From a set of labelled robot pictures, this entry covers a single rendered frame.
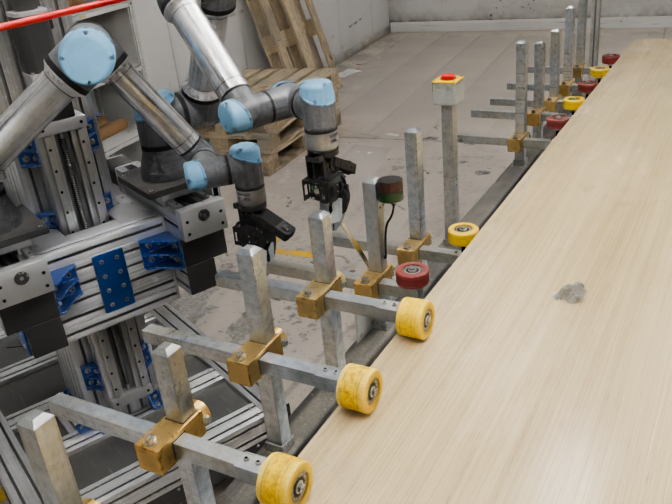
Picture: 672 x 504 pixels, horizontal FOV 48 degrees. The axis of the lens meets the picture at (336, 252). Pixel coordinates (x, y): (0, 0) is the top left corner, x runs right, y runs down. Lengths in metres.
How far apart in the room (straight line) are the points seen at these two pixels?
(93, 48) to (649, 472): 1.35
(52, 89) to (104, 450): 1.22
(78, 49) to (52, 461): 0.95
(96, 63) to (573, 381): 1.18
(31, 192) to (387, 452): 1.35
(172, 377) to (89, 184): 1.06
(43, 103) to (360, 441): 1.02
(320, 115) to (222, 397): 1.27
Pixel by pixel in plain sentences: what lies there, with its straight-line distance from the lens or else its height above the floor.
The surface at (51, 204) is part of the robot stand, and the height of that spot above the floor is 1.02.
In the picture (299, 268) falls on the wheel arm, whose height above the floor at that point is 0.86.
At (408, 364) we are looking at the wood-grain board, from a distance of 1.46.
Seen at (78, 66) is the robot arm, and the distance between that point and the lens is 1.75.
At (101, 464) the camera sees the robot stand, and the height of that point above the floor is 0.21.
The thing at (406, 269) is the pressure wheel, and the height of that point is 0.90.
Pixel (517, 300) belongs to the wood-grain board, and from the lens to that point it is 1.66.
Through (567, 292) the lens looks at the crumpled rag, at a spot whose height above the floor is 0.91.
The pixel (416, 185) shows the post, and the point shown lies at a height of 1.00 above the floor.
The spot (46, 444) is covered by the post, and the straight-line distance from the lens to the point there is 1.08.
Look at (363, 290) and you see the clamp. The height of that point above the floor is 0.86.
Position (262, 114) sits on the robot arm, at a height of 1.30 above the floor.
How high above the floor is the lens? 1.74
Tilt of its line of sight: 26 degrees down
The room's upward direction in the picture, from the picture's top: 6 degrees counter-clockwise
